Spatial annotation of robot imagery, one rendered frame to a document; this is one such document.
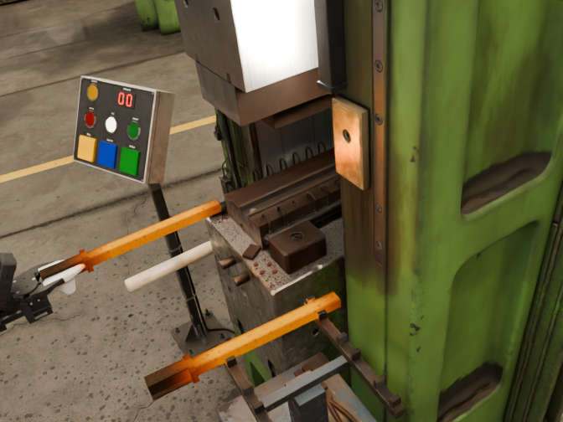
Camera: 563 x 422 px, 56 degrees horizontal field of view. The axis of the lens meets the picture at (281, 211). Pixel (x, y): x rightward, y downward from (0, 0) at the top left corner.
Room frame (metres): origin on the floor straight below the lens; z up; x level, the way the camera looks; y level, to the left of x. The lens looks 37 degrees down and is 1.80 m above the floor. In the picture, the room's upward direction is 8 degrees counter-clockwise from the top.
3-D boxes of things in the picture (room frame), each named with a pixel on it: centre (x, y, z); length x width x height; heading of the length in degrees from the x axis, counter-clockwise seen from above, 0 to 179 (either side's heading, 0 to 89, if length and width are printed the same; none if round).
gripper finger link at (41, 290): (0.85, 0.53, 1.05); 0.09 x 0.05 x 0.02; 114
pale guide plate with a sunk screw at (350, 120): (0.90, -0.15, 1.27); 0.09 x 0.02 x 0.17; 27
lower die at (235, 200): (1.22, -0.08, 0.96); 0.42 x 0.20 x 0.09; 117
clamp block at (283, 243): (0.99, -0.03, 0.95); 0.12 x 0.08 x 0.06; 117
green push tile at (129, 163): (1.42, 0.43, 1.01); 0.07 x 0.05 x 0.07; 52
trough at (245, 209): (1.19, -0.09, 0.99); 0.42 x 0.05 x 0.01; 117
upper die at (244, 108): (1.22, -0.08, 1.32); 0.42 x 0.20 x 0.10; 117
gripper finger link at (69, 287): (0.88, 0.49, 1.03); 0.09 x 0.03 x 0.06; 114
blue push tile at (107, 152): (1.48, 0.51, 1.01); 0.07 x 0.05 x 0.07; 52
